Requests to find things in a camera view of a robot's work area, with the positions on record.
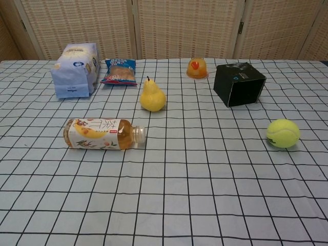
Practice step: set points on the yellow tennis ball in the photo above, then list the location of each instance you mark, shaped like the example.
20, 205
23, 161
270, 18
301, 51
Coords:
283, 133

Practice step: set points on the black cardboard box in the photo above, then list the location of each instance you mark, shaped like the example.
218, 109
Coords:
225, 77

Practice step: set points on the yellow pear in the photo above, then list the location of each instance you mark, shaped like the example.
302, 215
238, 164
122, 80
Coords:
153, 98

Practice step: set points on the checkered light blue tablecloth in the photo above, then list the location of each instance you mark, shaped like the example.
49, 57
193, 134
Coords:
179, 179

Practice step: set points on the orange jelly cup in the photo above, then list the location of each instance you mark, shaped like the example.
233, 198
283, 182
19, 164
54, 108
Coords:
196, 68

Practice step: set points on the blue snack bag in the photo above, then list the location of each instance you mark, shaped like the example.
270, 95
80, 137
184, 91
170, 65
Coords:
119, 73

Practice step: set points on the tea bottle with label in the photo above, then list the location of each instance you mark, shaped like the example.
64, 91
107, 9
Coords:
97, 134

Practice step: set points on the woven beige folding screen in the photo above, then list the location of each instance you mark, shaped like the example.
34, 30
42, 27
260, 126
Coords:
179, 28

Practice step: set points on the pale blue paper package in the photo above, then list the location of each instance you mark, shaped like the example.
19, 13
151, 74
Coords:
73, 77

